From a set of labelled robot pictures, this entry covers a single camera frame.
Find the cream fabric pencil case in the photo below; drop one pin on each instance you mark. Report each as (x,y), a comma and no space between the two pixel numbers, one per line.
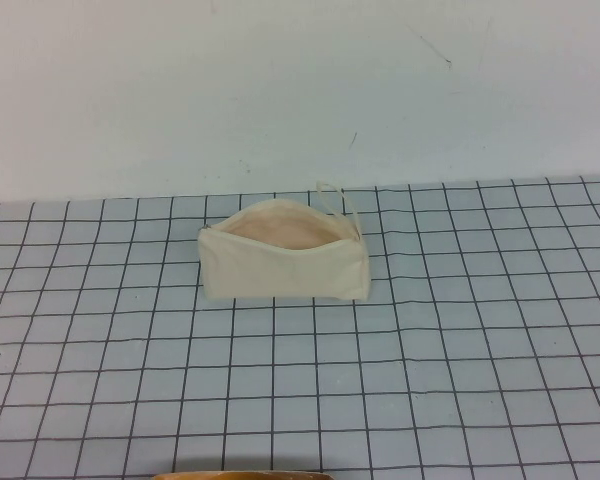
(280,270)

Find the orange rounded wooden object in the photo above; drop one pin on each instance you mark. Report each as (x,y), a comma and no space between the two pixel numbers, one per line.
(240,476)

